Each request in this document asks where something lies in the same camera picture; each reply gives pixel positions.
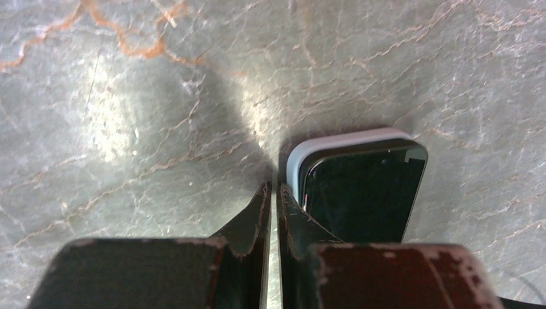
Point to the black smartphone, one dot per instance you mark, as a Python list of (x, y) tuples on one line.
[(362, 193)]

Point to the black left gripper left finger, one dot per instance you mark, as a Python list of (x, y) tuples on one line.
[(225, 270)]

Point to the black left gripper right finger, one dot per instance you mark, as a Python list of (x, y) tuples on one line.
[(318, 270)]

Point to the light blue phone case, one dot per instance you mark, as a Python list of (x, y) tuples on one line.
[(308, 147)]

